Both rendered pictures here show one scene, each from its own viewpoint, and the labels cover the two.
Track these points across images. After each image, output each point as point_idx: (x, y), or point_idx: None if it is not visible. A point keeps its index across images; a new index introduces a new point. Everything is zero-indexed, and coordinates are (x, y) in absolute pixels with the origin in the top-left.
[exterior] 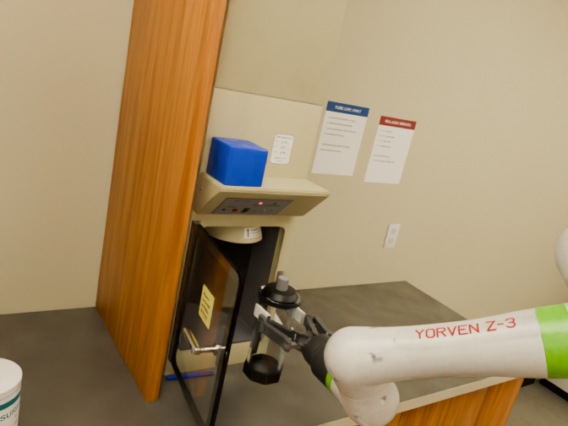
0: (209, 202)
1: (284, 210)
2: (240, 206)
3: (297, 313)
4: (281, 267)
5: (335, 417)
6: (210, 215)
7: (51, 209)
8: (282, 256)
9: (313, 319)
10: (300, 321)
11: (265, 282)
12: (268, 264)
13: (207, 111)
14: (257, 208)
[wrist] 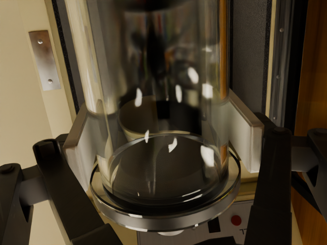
0: (298, 235)
1: (128, 232)
2: (233, 234)
3: (89, 158)
4: (53, 97)
5: None
6: (249, 176)
7: None
8: (63, 121)
9: (31, 199)
10: (80, 151)
11: (65, 43)
12: (75, 83)
13: None
14: (195, 234)
